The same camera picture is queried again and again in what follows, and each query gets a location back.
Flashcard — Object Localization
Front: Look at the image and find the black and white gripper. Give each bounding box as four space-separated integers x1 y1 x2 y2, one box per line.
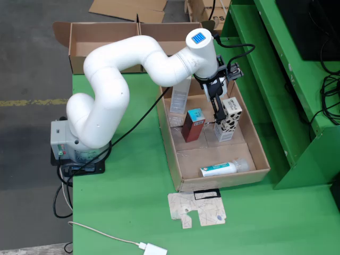
203 76 229 125

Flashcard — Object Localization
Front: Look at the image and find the dark red tall carton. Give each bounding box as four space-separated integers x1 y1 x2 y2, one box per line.
181 108 206 143

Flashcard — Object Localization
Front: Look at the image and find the grey robot base box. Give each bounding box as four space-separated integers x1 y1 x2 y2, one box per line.
50 121 70 162

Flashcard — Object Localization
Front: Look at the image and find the shallow cardboard tray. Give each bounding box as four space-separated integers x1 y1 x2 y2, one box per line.
156 73 271 193

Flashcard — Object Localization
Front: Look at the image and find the brown cardboard box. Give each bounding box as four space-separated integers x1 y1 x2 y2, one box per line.
139 20 216 74
52 21 144 74

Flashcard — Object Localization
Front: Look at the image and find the scribbled flat cardboard piece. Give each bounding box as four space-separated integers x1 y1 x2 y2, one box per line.
167 188 228 230

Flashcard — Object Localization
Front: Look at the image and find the cow print carton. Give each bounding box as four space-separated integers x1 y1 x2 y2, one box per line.
214 97 243 143

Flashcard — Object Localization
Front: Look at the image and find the white tall carton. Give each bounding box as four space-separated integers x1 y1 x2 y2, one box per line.
169 76 192 115

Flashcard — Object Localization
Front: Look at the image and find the clear plastic wrap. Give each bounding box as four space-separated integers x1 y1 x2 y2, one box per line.
168 116 186 130

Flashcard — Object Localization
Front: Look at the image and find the green metal rack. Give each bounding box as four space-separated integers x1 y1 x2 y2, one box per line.
219 0 340 191

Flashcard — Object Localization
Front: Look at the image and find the white tube teal label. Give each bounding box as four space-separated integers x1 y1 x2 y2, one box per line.
198 158 250 178

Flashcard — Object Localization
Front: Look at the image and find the black monitor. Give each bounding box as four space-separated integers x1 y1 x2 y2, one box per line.
275 0 340 62

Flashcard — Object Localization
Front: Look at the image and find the white power adapter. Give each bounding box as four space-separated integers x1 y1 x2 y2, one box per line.
144 243 168 255

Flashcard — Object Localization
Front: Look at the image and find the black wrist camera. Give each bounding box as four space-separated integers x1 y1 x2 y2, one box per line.
227 62 244 82

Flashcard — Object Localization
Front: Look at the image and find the black camera cable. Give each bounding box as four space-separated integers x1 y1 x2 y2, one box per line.
212 33 256 66

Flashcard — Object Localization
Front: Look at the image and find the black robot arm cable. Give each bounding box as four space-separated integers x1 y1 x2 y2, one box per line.
59 87 171 184

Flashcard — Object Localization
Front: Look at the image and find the long black cable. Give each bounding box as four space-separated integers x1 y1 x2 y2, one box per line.
309 102 340 130

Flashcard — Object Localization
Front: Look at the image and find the black cable bundle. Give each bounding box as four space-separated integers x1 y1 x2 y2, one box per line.
319 36 340 125

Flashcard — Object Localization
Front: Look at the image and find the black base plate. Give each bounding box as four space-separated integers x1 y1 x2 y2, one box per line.
50 147 106 176

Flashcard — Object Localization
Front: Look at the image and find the white charging cable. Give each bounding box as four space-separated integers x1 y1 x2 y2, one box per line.
67 220 147 250

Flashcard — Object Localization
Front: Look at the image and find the black floor cable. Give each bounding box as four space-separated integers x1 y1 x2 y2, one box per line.
53 166 74 219

